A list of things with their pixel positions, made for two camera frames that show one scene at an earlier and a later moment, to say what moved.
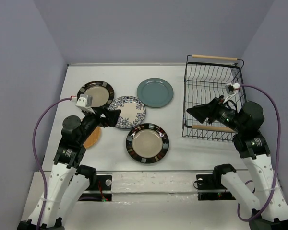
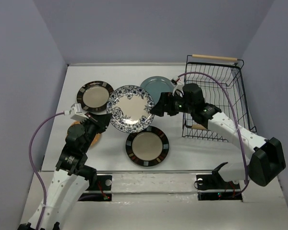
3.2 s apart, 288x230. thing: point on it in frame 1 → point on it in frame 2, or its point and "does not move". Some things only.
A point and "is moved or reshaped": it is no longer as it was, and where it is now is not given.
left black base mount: [102, 182] does not move
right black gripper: [201, 111] → [167, 98]
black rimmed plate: [102, 94] does not move
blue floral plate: [133, 111] is moved or reshaped
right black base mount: [208, 182] does not move
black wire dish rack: [207, 77] does not move
